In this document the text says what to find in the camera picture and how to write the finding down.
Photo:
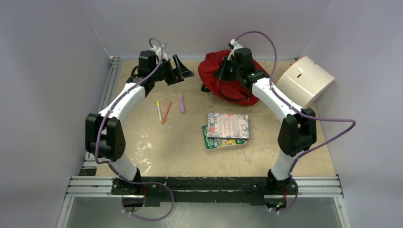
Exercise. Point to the orange pencil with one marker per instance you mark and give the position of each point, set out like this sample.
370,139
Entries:
166,112

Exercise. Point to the floral cover book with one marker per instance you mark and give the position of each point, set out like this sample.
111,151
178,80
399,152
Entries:
228,126

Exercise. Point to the red backpack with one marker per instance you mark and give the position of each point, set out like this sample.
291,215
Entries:
239,91

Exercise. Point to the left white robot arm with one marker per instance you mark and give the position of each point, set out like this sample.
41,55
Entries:
104,136

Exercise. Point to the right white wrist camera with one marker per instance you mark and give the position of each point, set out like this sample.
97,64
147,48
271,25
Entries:
234,45

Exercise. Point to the pink highlighter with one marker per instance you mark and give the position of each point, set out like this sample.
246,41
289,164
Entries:
181,103

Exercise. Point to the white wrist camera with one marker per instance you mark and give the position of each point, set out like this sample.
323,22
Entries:
234,45
156,50

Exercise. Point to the cream round lunch box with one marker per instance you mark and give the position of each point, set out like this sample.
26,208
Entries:
304,81

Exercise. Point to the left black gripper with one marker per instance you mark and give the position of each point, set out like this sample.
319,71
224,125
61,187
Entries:
177,74

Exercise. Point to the green treehouse book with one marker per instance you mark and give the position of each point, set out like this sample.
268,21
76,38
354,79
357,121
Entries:
212,145

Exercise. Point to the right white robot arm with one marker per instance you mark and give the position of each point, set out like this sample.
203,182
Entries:
298,130

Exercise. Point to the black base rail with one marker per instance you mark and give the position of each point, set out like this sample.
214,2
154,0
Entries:
256,191

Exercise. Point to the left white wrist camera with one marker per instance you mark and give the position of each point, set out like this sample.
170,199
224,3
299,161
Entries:
156,50

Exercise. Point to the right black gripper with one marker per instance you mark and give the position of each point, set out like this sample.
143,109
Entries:
221,73

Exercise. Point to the yellow pen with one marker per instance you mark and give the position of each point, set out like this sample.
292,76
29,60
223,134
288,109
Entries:
159,111

